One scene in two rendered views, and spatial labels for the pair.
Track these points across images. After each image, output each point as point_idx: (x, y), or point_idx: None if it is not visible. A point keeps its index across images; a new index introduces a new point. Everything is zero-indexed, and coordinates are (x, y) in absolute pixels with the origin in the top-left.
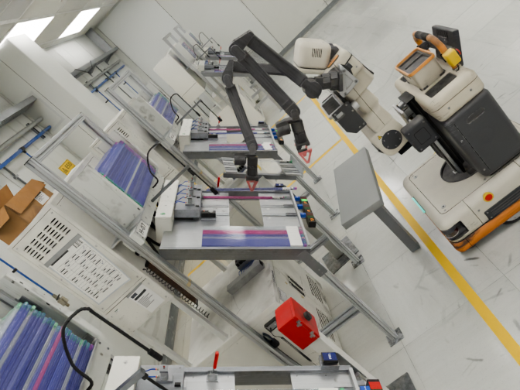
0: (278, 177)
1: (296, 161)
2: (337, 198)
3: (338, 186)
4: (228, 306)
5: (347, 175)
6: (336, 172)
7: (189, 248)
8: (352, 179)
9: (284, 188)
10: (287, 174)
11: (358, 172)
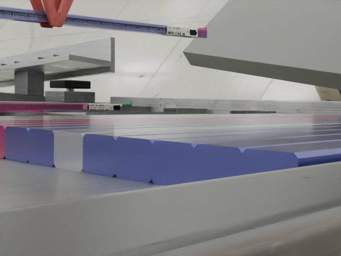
0: (10, 101)
1: (56, 47)
2: (315, 69)
3: (270, 56)
4: None
5: (272, 27)
6: (207, 46)
7: (242, 197)
8: (313, 21)
9: (172, 26)
10: (73, 57)
11: (316, 4)
